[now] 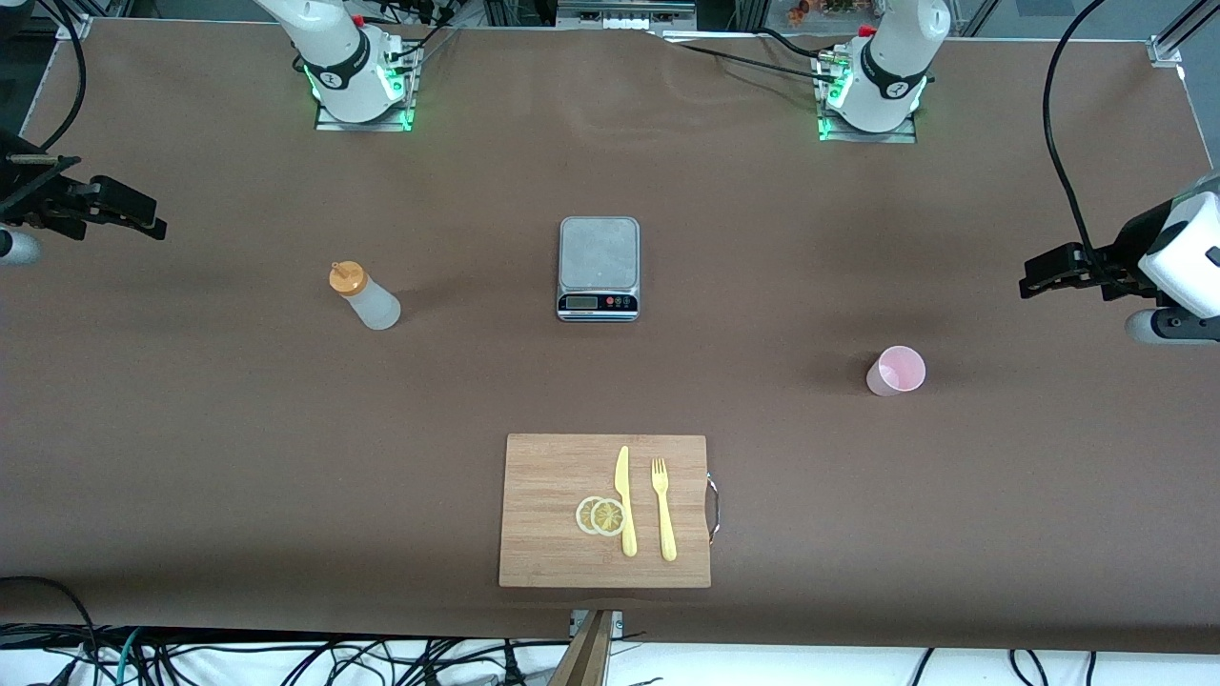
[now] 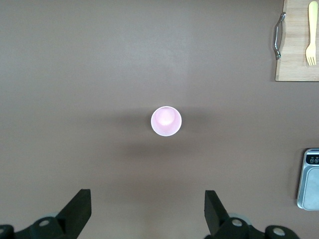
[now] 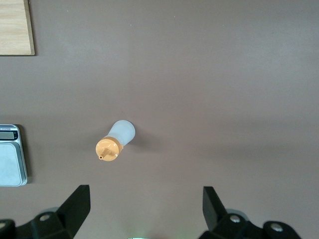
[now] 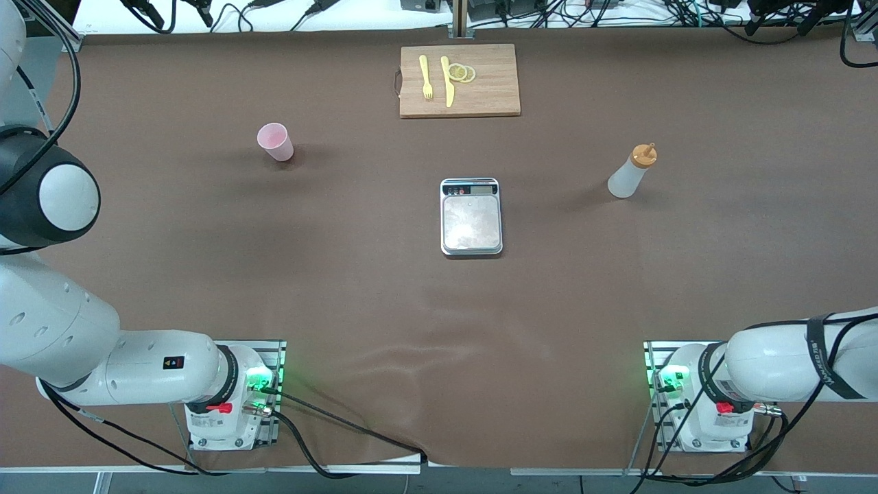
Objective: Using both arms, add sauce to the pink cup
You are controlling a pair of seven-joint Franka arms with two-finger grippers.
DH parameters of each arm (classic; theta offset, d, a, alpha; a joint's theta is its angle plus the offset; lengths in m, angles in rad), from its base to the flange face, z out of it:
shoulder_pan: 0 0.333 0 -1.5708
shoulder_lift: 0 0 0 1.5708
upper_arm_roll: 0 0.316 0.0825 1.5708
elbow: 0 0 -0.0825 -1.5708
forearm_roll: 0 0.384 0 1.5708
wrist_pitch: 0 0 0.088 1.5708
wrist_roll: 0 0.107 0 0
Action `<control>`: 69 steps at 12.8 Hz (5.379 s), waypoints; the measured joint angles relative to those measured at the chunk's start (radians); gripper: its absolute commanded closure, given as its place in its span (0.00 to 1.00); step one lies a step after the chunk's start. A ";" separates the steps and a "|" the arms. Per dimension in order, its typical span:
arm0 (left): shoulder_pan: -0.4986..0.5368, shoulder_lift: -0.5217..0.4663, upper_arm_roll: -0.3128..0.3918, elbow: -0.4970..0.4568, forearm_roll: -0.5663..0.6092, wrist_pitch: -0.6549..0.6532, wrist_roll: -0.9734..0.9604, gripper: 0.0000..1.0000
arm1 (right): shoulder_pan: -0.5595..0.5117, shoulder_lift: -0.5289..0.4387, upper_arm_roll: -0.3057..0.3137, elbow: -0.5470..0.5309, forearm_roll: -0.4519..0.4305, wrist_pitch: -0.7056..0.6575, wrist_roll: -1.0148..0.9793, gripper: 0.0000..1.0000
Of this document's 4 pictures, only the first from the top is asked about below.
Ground pink plastic cup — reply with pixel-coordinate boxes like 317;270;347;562
865;345;927;398

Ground translucent orange-capped sauce bottle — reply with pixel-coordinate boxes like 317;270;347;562
329;260;402;332

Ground yellow plastic fork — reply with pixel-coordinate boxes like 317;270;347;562
651;457;678;562

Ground silver digital kitchen scale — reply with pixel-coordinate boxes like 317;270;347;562
557;216;641;323

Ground yellow plastic knife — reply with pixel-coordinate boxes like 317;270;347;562
614;445;638;558

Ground wooden cutting board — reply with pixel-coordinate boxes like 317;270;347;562
498;434;721;589

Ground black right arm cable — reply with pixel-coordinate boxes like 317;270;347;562
33;0;89;153

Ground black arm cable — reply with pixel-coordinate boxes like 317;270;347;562
1042;0;1111;287
33;0;89;153

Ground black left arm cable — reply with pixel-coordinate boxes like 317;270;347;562
1042;0;1111;287

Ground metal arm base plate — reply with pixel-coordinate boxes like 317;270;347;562
818;52;918;144
315;43;417;132

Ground black base connector cables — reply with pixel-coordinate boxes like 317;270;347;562
381;0;460;68

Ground short black table cable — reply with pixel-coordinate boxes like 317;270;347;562
758;27;835;60

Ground long black table cable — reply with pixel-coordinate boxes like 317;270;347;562
667;40;844;85

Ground black looped floor cable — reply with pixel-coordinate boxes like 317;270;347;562
0;575;101;686

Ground teal floor cable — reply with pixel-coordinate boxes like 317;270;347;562
91;627;144;686

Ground wooden post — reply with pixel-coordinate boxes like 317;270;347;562
548;610;616;686

